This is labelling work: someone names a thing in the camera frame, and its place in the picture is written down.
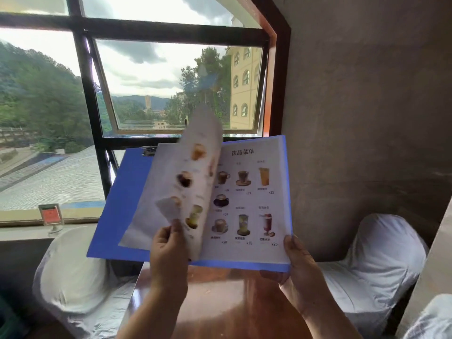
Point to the person's left hand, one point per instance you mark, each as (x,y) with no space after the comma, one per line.
(168,259)

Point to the person's right hand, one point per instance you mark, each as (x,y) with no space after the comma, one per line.
(300,275)

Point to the person's left thumb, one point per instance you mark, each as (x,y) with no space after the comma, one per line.
(175,230)

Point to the person's right thumb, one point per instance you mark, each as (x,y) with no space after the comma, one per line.
(290,248)

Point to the blue menu folder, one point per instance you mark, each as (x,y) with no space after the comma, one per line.
(116,208)

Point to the white menu page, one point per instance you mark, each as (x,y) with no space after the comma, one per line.
(197,165)

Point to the person's left forearm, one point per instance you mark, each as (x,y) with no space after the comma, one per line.
(153,315)

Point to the person's right forearm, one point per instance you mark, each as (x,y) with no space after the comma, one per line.
(332,323)

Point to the white covered chair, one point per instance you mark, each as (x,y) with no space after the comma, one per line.
(370,271)
(84,282)
(429,321)

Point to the small red table sign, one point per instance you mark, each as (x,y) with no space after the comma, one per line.
(51,216)

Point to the brown wooden window trim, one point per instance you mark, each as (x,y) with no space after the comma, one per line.
(277,67)

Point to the black window frame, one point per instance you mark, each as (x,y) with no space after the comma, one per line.
(84,67)

